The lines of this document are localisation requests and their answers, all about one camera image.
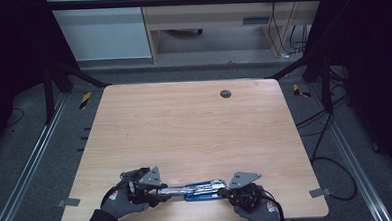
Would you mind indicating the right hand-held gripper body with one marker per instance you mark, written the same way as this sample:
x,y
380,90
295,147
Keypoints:
x,y
242,180

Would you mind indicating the person's right hand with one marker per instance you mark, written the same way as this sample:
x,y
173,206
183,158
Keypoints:
x,y
265,216

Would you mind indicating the aluminium floor rail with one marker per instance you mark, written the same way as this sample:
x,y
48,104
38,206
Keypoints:
x,y
363,183
26,171

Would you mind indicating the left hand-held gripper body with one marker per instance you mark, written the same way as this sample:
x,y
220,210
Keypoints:
x,y
152,177

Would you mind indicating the dark curtain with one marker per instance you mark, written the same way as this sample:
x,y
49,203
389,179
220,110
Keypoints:
x,y
371,49
11,48

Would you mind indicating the black frame crossbar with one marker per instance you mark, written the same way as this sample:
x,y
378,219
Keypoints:
x,y
179,1

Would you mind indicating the black frame strut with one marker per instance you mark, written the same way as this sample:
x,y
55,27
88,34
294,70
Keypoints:
x,y
326,84
49,97

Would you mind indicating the light wooden desk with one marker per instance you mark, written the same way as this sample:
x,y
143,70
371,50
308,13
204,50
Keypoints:
x,y
206,15

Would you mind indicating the blue stapler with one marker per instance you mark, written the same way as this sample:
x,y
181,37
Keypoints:
x,y
197,189

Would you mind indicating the white cabinet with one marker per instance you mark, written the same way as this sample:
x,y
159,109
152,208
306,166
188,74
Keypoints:
x,y
104,37

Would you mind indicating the grey round table grommet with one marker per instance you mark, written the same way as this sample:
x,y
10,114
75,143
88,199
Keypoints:
x,y
225,93

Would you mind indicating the person's left hand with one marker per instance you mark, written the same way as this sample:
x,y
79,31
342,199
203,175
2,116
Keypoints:
x,y
119,204

